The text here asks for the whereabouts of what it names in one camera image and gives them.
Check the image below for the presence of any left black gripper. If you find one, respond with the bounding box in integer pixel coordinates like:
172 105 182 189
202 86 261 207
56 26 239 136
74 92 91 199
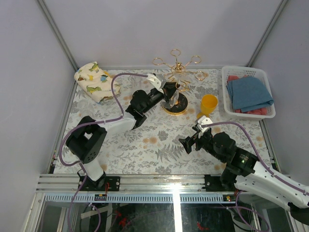
142 82 179 114

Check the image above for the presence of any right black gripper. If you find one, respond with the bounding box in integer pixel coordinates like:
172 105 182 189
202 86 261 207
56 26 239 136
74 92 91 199
178 126 225 162

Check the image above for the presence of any gold wine glass rack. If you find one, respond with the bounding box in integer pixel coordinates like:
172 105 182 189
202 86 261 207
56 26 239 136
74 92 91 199
152 49 209 116

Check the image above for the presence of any short clear wine glass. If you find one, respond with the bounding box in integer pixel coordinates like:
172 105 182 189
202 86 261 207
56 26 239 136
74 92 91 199
161 78 188 115

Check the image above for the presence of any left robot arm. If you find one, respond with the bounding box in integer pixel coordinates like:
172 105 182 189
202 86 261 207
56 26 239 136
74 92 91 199
66 82 180 191

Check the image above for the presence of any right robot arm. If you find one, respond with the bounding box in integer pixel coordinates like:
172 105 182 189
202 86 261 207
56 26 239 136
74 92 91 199
179 125 309 225

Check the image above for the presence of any tall clear flute glass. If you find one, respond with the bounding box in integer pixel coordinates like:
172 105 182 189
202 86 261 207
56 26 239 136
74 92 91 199
131 76 142 94

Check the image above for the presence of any yellow plastic goblet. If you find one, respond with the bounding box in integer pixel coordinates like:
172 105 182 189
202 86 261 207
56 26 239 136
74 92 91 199
197 94 218 118

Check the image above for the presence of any floral table mat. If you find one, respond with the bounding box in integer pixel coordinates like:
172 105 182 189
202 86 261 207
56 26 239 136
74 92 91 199
65 69 271 174

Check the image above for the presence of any red cloth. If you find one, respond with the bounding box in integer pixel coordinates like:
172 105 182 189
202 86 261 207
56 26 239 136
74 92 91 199
226 74 269 116

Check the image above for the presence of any white plastic basket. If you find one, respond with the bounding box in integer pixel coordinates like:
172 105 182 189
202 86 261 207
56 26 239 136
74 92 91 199
222 66 276 121

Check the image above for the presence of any blue folded cloth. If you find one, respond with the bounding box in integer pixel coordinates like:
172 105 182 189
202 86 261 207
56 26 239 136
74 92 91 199
226 76 275 113

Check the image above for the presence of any dinosaur print cloth bag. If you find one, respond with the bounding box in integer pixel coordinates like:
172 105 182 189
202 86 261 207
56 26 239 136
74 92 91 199
74 61 113 102

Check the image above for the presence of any clear glass near left edge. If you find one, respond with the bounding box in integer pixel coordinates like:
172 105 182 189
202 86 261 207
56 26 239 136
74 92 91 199
77 100 95 118

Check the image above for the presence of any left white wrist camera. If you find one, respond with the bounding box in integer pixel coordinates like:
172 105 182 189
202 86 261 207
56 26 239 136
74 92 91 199
146 73 167 93

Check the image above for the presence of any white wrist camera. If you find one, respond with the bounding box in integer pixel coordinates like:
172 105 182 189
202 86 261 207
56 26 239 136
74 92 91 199
146 73 167 93
197 115 213 134

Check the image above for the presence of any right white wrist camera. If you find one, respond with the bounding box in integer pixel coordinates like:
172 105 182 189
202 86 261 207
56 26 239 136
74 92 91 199
197 115 213 134

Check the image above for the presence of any aluminium front rail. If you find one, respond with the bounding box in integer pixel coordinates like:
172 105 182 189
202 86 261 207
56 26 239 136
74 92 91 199
36 174 235 203

